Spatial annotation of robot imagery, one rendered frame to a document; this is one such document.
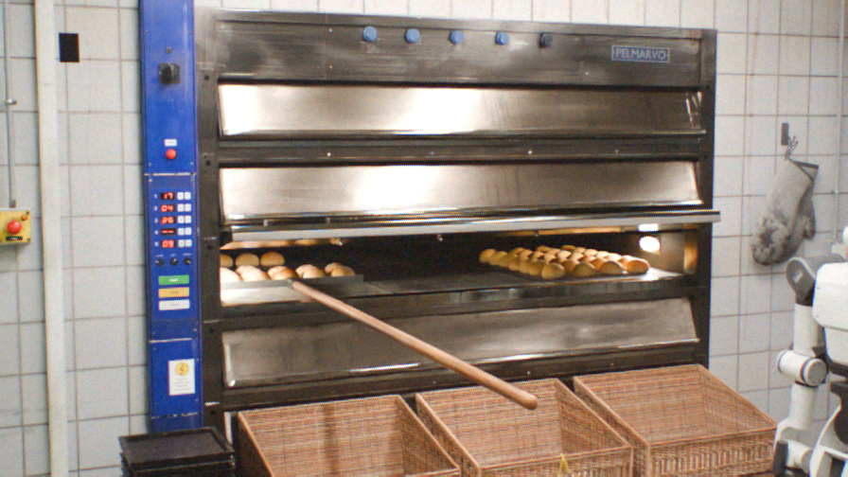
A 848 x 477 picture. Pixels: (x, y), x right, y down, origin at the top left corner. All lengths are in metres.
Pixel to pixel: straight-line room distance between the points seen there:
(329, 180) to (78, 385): 1.00
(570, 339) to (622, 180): 0.61
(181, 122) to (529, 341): 1.43
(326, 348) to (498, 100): 1.02
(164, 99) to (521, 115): 1.22
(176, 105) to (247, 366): 0.84
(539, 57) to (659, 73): 0.50
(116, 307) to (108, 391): 0.26
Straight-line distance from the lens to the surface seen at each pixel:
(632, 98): 4.04
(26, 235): 3.28
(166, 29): 3.36
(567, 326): 3.95
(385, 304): 3.62
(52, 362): 3.39
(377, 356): 3.63
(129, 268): 3.39
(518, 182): 3.79
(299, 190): 3.48
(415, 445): 3.57
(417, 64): 3.64
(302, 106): 3.49
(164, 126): 3.35
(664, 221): 3.93
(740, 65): 4.30
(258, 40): 3.47
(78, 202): 3.35
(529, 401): 2.23
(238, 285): 3.83
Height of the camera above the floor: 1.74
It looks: 6 degrees down
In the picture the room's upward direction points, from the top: straight up
